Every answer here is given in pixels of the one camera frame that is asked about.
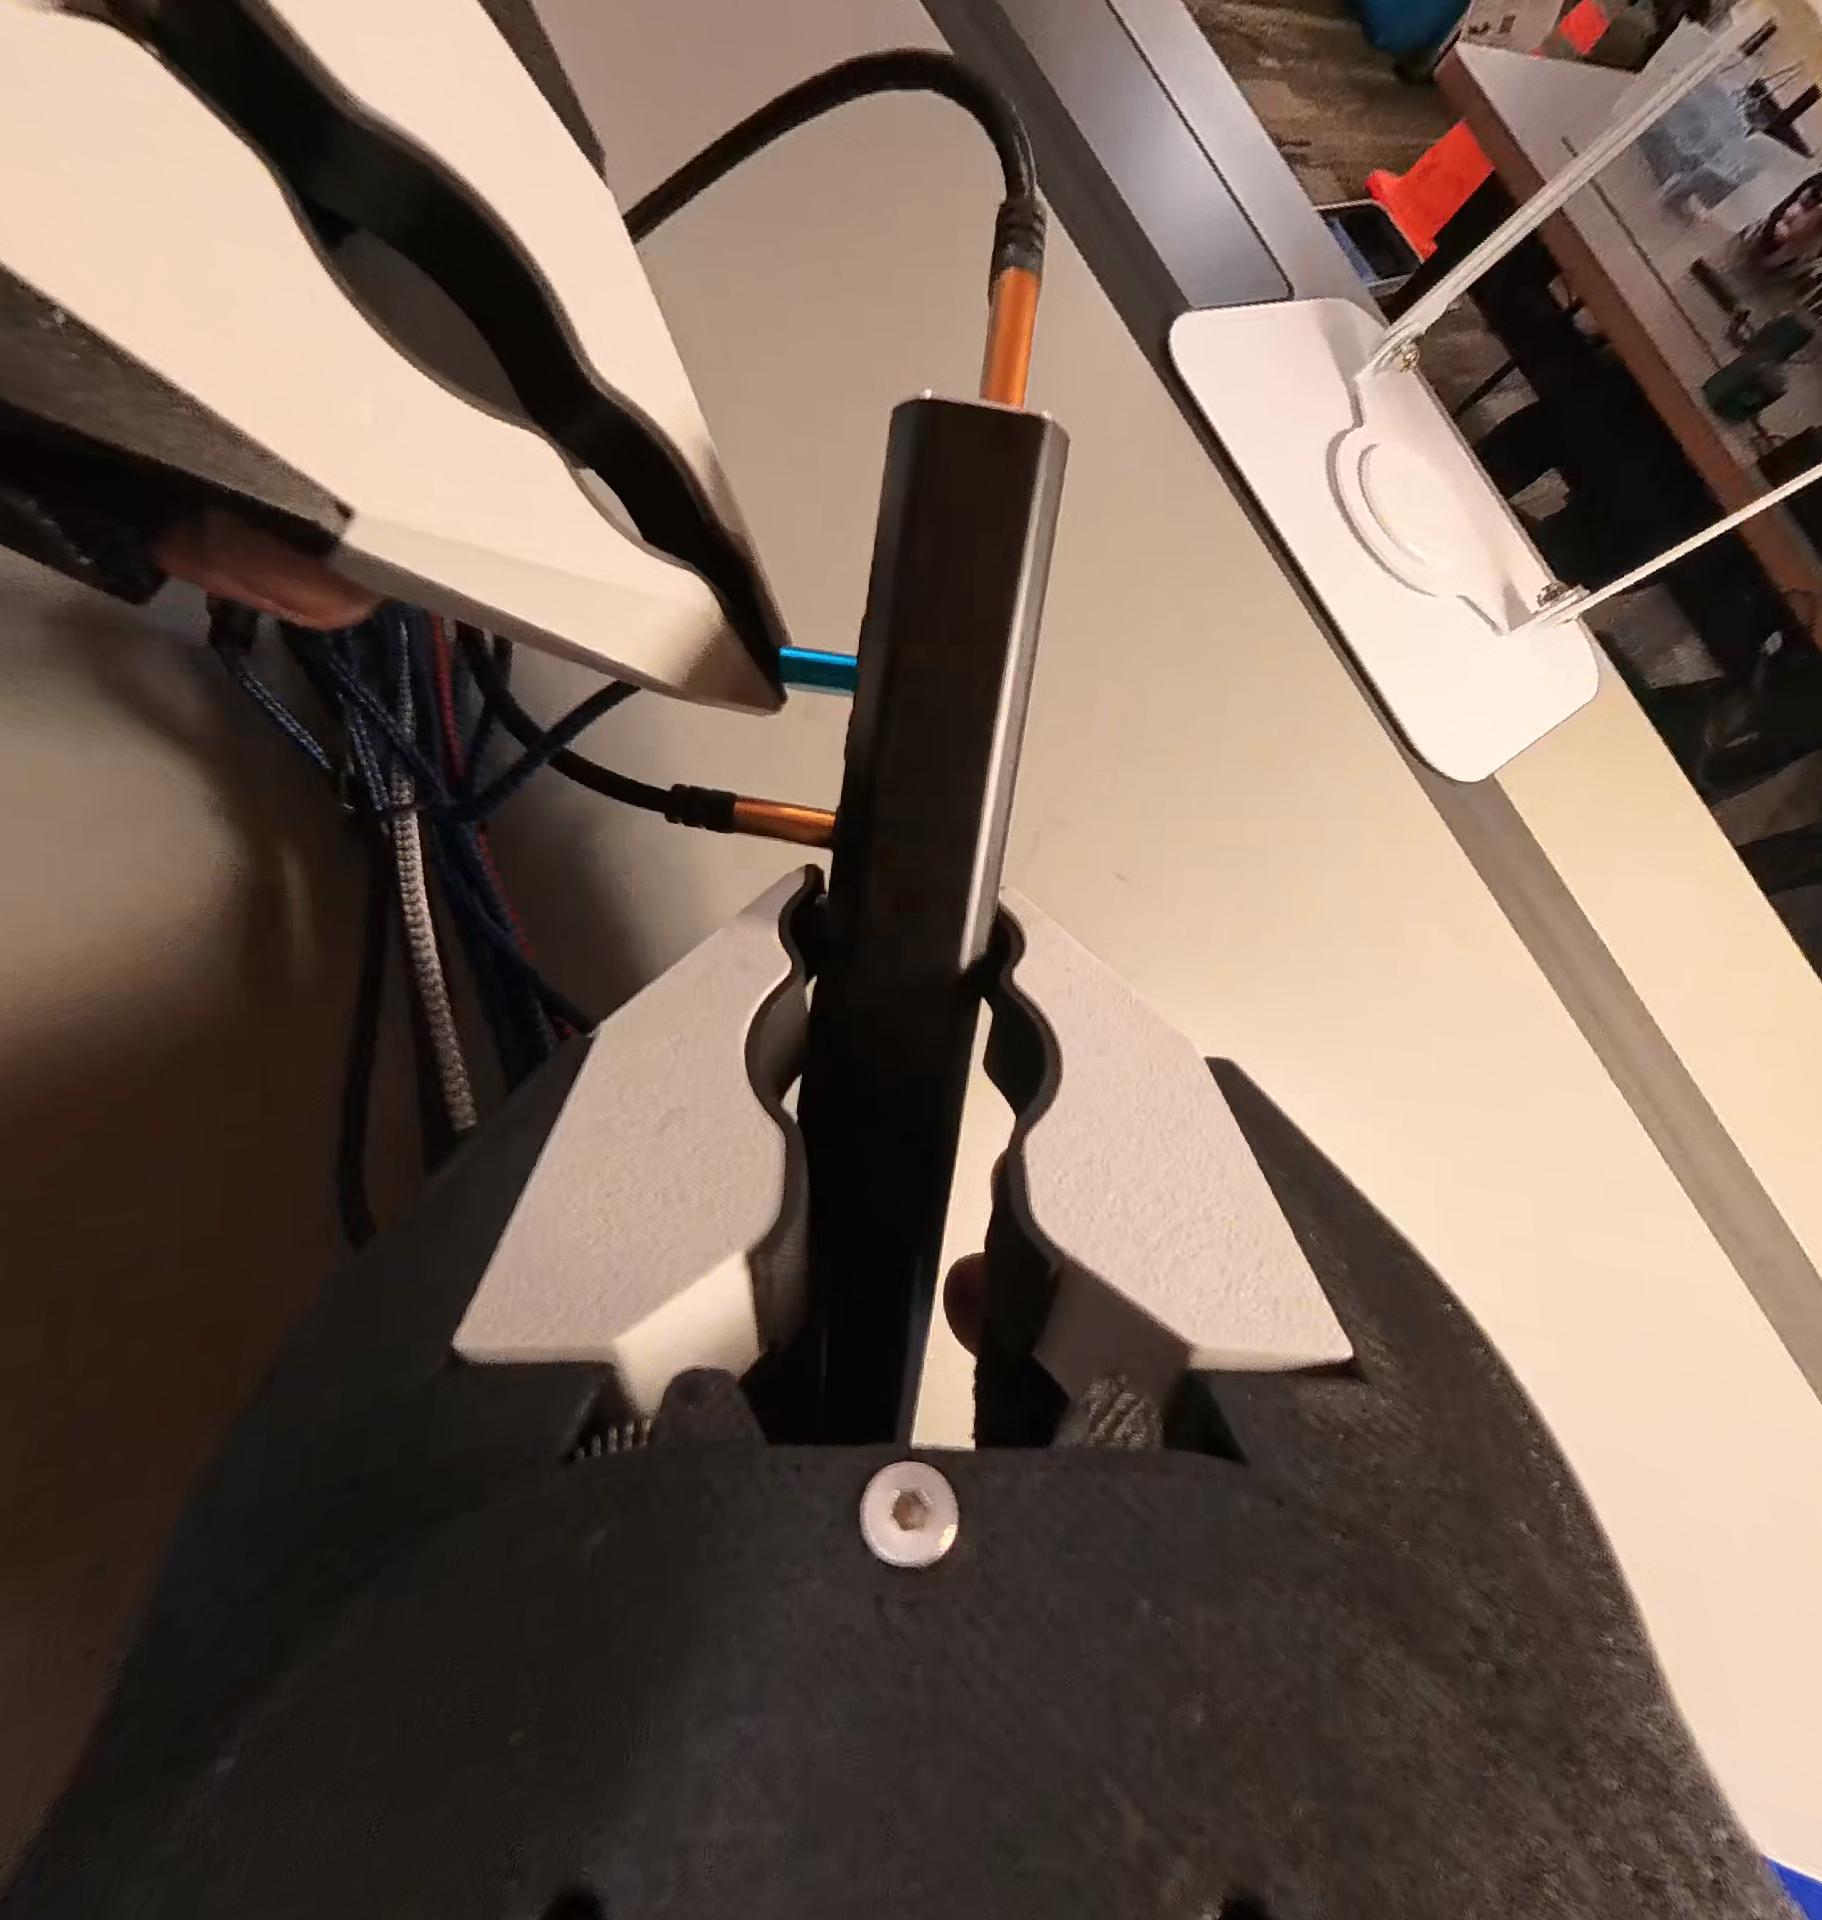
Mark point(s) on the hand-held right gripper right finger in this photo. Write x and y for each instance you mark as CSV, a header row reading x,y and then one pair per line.
x,y
1151,1213

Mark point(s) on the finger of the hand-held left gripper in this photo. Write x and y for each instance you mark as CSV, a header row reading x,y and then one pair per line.
x,y
251,347
530,163

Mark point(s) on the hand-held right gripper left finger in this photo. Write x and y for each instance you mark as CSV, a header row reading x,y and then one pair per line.
x,y
627,1202

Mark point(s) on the black usb hub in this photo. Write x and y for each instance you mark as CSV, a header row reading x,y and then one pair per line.
x,y
927,675

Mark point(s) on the person's left hand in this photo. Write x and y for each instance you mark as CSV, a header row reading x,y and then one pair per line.
x,y
265,586

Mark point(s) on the white lamp base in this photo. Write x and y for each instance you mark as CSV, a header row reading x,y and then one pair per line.
x,y
1301,451

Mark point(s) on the orange object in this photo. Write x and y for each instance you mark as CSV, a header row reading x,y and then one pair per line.
x,y
1435,181

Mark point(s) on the background wooden table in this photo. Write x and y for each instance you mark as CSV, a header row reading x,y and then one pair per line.
x,y
1527,104

